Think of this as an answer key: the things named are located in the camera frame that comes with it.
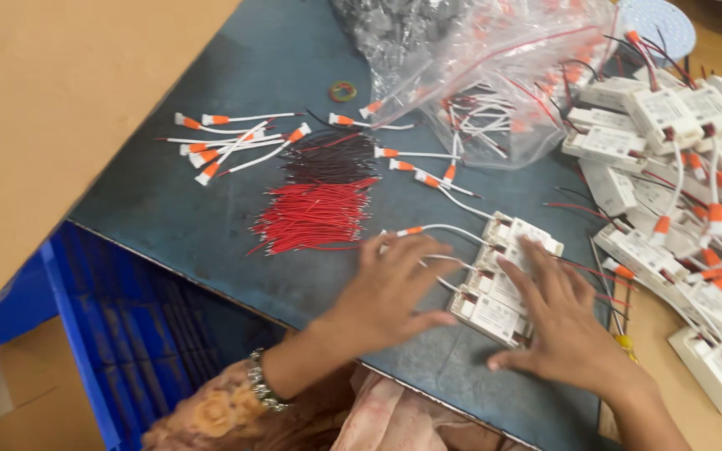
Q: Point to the person's left hand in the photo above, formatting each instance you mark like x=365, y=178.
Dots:
x=377, y=307

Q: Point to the person's right hand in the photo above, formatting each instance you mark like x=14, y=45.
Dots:
x=568, y=338

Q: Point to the pink cloth garment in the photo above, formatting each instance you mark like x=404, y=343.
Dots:
x=398, y=413

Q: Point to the heap of white driver boxes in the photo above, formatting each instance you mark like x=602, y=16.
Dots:
x=680, y=207

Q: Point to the floral patterned sleeve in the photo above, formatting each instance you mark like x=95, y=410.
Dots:
x=217, y=413

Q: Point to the blue-grey work board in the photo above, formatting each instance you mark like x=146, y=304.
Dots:
x=210, y=188

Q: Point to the green and red rubber band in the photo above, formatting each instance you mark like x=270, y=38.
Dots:
x=342, y=91

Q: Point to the blue plastic crate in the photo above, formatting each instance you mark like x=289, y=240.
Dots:
x=123, y=338

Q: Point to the clear bag of grey parts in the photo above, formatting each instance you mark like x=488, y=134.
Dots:
x=392, y=31

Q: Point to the round white led plate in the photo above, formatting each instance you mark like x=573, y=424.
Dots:
x=659, y=22

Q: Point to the brown cardboard carton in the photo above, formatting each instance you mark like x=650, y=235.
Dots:
x=29, y=401

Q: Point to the brown cardboard sheet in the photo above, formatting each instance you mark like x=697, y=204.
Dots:
x=60, y=119

